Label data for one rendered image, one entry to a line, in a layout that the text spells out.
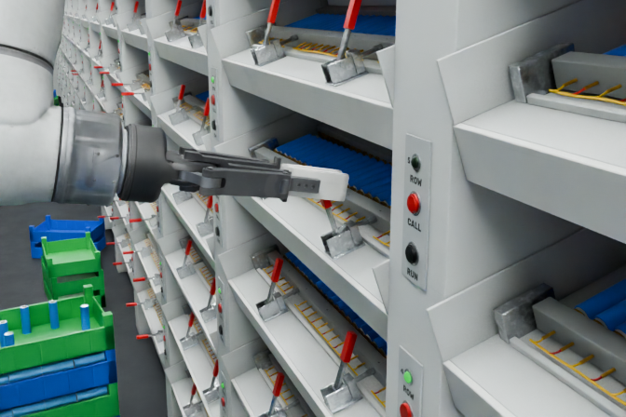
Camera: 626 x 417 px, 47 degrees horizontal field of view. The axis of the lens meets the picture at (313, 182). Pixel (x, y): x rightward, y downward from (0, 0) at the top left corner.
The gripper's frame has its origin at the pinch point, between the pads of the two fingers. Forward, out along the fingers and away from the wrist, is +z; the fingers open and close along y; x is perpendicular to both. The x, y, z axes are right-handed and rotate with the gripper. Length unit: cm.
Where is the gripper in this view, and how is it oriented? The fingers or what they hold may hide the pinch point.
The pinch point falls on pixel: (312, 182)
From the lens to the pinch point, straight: 77.8
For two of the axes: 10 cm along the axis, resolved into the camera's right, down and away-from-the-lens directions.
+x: 1.8, -9.7, -1.7
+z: 9.2, 1.0, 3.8
